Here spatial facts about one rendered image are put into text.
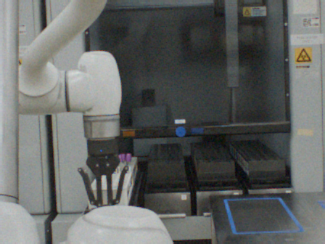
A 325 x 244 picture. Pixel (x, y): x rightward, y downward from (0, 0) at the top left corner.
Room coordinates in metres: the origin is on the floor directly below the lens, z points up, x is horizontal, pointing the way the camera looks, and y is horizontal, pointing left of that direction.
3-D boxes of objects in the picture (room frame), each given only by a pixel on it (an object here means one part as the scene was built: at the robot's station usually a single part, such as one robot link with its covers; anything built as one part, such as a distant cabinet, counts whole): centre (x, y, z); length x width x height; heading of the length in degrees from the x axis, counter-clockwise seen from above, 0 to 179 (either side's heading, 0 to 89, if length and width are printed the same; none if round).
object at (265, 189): (2.10, -0.31, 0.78); 0.73 x 0.14 x 0.09; 0
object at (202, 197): (2.11, -0.16, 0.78); 0.73 x 0.14 x 0.09; 0
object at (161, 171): (1.87, 0.00, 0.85); 0.12 x 0.02 x 0.06; 90
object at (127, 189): (1.72, 0.15, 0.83); 0.30 x 0.10 x 0.06; 179
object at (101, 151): (1.52, 0.15, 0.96); 0.08 x 0.07 x 0.09; 90
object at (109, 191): (1.52, 0.14, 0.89); 0.04 x 0.01 x 0.11; 0
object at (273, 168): (1.87, -0.31, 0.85); 0.12 x 0.02 x 0.06; 89
